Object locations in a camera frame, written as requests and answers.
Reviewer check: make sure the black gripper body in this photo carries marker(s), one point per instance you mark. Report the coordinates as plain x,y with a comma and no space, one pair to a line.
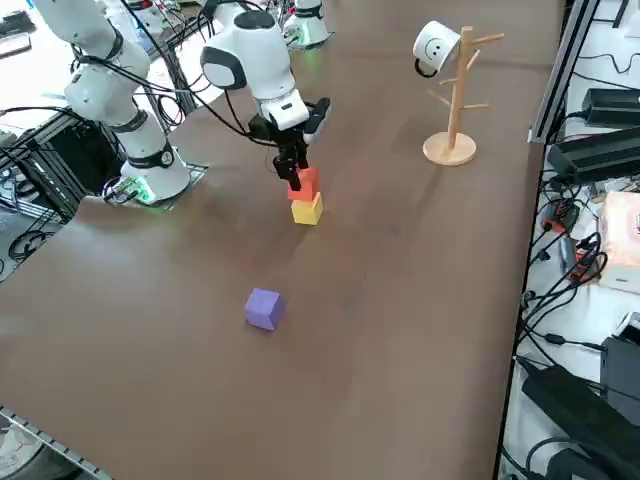
260,129

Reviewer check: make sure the red foam cube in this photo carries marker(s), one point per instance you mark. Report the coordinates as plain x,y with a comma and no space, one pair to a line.
310,182

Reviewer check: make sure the yellow foam cube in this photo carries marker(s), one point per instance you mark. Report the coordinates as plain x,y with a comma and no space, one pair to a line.
306,212

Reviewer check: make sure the purple foam cube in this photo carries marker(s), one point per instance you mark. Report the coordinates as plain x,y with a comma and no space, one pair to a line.
262,307

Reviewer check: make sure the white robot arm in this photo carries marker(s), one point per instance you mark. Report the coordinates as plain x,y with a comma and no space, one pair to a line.
265,55
310,22

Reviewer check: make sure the wooden mug tree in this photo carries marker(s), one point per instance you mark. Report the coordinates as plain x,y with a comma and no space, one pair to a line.
450,150

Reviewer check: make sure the white smiley mug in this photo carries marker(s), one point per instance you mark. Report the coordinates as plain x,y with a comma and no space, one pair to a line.
434,47

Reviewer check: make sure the black control cabinet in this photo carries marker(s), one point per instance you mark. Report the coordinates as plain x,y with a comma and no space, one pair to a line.
75,160

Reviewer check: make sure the orange power plug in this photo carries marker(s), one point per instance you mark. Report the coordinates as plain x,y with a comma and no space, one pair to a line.
556,217

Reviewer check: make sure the large black power adapter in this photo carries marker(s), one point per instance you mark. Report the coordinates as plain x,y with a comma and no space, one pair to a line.
595,155

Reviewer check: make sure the orange black tool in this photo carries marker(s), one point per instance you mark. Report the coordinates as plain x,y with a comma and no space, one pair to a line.
582,265

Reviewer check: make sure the small black power adapter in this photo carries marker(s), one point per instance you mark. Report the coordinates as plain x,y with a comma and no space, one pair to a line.
612,105

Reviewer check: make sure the pink white tissue box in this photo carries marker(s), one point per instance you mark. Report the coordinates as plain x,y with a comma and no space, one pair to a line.
622,235

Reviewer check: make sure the long black power brick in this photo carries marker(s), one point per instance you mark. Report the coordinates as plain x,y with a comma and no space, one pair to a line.
565,405

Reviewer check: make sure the small white device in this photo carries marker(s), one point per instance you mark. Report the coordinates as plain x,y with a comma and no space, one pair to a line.
631,327

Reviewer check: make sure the black box device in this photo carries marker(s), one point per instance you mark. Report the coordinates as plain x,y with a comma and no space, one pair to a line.
622,365

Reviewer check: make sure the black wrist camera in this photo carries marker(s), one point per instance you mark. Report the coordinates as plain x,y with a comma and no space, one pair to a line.
320,112

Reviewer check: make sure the aluminium frame post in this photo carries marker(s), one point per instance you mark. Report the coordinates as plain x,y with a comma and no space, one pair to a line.
560,75

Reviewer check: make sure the aluminium frame rail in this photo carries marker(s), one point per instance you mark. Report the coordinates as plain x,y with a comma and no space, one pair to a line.
50,442

